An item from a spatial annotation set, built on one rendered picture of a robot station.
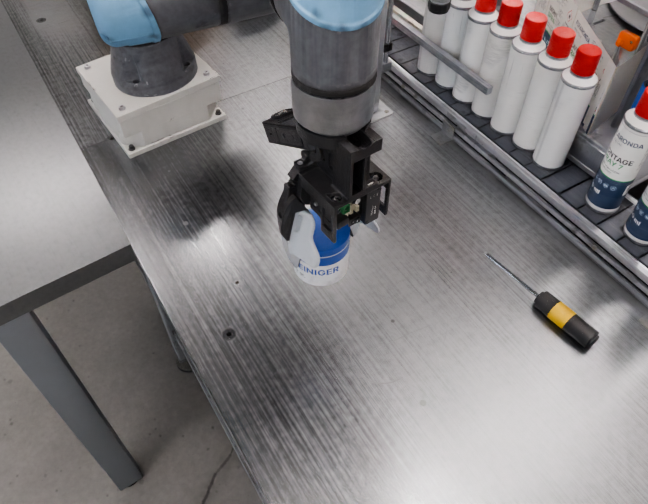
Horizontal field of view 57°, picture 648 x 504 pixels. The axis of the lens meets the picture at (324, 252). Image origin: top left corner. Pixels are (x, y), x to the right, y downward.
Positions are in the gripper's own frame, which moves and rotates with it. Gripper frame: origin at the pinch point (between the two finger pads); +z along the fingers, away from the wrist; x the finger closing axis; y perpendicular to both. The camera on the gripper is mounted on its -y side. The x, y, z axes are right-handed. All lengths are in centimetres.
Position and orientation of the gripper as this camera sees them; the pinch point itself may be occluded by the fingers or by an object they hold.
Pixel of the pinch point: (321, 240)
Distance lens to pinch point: 71.5
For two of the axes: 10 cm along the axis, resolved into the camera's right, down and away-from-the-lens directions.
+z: 0.0, 6.4, 7.7
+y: 5.8, 6.2, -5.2
